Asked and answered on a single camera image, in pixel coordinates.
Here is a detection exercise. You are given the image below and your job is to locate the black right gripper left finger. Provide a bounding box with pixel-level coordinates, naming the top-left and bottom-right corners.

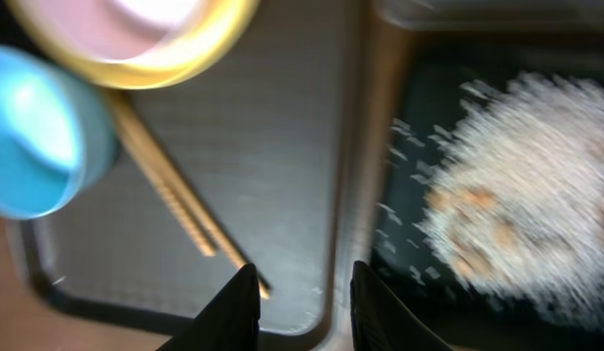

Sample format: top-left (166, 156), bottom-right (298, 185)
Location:
top-left (158, 263), bottom-right (261, 351)

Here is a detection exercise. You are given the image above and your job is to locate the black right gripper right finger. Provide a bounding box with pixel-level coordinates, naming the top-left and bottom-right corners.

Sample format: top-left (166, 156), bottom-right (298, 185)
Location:
top-left (350, 260), bottom-right (452, 351)

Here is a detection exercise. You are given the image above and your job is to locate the light blue bowl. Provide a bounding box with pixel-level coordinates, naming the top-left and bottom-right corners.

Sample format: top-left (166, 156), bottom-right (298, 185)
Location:
top-left (0, 45), bottom-right (118, 219)

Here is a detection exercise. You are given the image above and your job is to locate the black waste tray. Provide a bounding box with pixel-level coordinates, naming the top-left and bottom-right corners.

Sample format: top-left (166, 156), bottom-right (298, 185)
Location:
top-left (370, 38), bottom-right (604, 350)

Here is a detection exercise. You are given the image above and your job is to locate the dark brown serving tray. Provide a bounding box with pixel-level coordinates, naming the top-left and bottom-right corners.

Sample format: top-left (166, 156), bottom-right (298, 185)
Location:
top-left (9, 0), bottom-right (374, 350)

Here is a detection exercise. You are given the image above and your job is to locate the food scraps pile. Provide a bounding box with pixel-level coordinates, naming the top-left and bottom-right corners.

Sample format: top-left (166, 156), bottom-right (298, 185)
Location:
top-left (377, 71), bottom-right (604, 328)

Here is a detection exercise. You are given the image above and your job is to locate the wooden chopstick with pattern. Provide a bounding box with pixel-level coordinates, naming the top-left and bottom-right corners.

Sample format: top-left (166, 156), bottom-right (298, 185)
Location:
top-left (105, 90), bottom-right (273, 301)

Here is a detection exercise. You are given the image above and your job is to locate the yellow plate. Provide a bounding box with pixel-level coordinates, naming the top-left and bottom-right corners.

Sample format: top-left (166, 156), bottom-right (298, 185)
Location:
top-left (7, 0), bottom-right (259, 90)

